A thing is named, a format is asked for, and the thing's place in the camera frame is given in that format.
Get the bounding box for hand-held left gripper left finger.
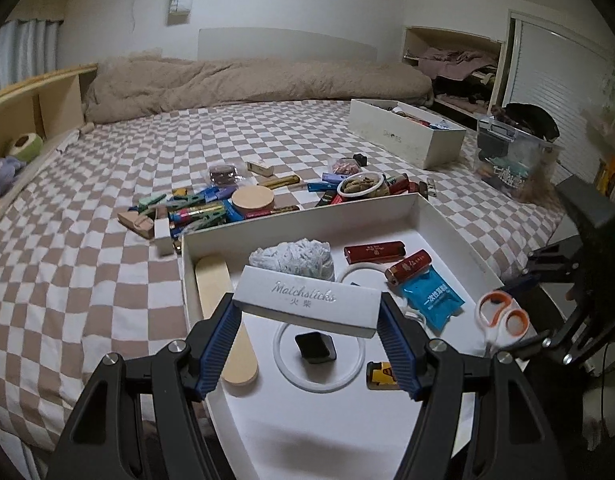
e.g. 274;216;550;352
44;292;243;480

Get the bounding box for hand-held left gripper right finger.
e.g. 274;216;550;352
376;291;568;480

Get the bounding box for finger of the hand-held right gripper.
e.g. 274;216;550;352
492;300;615;367
505;242;585;295

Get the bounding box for yellow black lighter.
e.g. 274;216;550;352
366;361;402;392

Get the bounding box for wooden stick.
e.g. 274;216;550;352
194;254;259;387

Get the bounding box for orange white scissors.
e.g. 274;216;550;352
475;290;531;357

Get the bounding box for white rectangular box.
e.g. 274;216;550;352
234;264;384;340

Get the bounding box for white shallow box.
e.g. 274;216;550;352
180;191;541;480

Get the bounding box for blue sachet packet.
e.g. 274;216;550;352
401;266;465;332

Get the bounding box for small black rounded case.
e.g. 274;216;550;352
294;331;337;364

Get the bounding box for clear plastic storage bin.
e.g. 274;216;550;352
475;116;563;204

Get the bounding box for dark red lighter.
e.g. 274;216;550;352
343;241;406;266

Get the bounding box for dark furry cloth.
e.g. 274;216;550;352
490;102;561;142

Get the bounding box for crumpled white tissue ball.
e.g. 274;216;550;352
248;238;335;283

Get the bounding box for small white box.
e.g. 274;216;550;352
153;217;174;257

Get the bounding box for checkered bed sheet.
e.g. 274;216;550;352
0;99;571;453

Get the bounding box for white window blind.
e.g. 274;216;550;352
502;10;615;171

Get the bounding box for brown wooden piece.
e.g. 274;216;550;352
118;209;156;242

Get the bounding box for red gold lighter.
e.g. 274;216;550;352
244;207;299;221

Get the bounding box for round wooden lid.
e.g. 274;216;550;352
230;184;276;214

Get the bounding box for teal clothespin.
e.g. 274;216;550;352
132;192;168;211

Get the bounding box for brown tape roll in bag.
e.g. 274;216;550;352
208;163;244;186

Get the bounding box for slim gold lighter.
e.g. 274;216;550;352
258;174;301;190

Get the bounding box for white shoe box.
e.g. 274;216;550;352
348;98;467;170

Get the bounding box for pink clothes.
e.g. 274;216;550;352
417;47;499;80

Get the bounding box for beige duvet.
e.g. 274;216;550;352
84;51;435;125

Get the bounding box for purple plush toy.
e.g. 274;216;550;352
0;156;28;200

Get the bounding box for green tape roll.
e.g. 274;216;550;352
6;132;44;162

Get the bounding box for wooden bedside shelf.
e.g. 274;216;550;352
0;64;99;221

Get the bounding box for white headboard panel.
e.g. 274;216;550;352
197;27;379;63

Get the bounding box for pale curtain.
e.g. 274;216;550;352
0;17;63;96

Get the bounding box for beige curtain valance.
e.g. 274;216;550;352
2;0;72;25

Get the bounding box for white ring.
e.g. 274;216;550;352
274;319;367;394
336;261;428;331

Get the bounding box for wall niche shelf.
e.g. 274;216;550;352
402;26;505;121

